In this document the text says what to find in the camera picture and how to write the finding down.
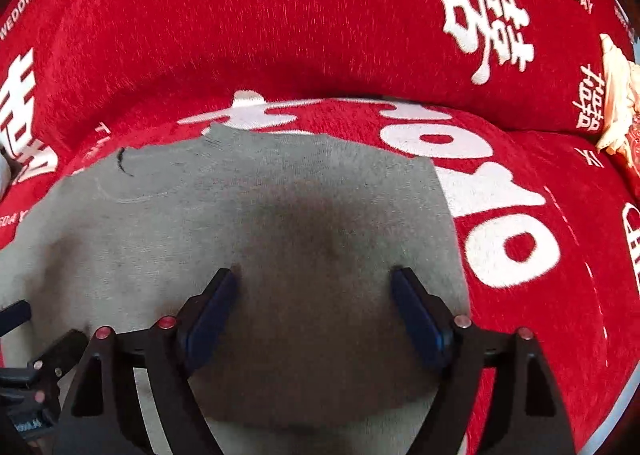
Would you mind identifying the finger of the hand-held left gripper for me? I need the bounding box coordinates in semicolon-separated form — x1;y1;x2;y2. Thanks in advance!
0;300;32;337
27;329;89;382

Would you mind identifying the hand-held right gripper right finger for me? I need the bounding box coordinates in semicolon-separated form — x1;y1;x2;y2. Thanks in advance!
390;267;578;455

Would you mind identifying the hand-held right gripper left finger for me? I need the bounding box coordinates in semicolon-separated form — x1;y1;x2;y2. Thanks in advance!
52;267;241;455

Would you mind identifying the grey knit garment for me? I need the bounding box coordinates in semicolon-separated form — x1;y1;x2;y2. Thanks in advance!
0;125;473;455

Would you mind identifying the cream crumpled cloth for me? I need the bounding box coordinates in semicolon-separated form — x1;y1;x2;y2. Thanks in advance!
595;33;640;158

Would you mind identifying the red printed sofa cover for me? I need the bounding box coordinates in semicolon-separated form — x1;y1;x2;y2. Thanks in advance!
0;0;640;455

